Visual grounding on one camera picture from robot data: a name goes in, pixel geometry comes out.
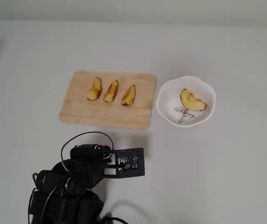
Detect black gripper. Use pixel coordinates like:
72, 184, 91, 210
69, 144, 113, 190

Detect large browned apple slice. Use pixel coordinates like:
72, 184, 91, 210
179, 88, 208, 112

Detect wooden cutting board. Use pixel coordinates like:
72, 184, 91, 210
58, 70, 157, 129

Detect yellow browned apple slice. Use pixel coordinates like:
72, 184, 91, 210
87, 77, 103, 101
103, 79, 120, 103
121, 84, 136, 106

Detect white bowl with bird print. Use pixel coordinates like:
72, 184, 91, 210
156, 75, 217, 127

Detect black wrist camera board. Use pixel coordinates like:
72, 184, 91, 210
104, 147, 146, 180

